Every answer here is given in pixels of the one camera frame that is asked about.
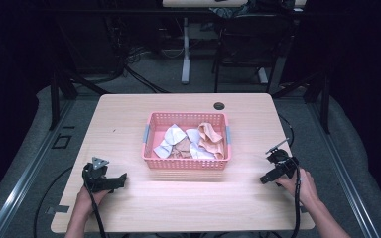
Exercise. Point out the pink plastic basket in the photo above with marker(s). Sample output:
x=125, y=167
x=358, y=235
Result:
x=155, y=132

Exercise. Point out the person's right hand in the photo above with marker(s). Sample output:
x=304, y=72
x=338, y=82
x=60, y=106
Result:
x=302, y=188

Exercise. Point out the peach cloth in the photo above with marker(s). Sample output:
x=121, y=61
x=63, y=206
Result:
x=211, y=139

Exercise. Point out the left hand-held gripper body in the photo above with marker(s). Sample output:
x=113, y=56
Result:
x=96, y=173

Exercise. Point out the white desk leg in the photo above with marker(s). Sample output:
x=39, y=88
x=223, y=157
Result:
x=186, y=56

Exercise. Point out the brown cloth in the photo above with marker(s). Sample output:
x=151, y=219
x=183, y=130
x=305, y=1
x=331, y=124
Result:
x=182, y=148

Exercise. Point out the person's left hand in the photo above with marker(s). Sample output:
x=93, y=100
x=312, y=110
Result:
x=91, y=198

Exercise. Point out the black chair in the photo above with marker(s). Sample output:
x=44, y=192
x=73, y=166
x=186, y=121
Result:
x=251, y=39

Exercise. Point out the grey tape strip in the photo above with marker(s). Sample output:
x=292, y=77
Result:
x=58, y=209

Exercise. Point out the silver metal floor rail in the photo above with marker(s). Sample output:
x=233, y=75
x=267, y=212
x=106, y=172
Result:
x=347, y=185
x=23, y=175

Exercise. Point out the short white desk foot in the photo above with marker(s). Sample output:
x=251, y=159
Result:
x=263, y=75

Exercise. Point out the black metal stand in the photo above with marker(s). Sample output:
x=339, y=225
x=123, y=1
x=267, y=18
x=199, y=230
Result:
x=324, y=99
x=55, y=95

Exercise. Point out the white cloth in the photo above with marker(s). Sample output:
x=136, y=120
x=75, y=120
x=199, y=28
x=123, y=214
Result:
x=193, y=135
x=163, y=150
x=200, y=152
x=174, y=135

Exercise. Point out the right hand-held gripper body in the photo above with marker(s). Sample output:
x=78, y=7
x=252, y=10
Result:
x=282, y=163

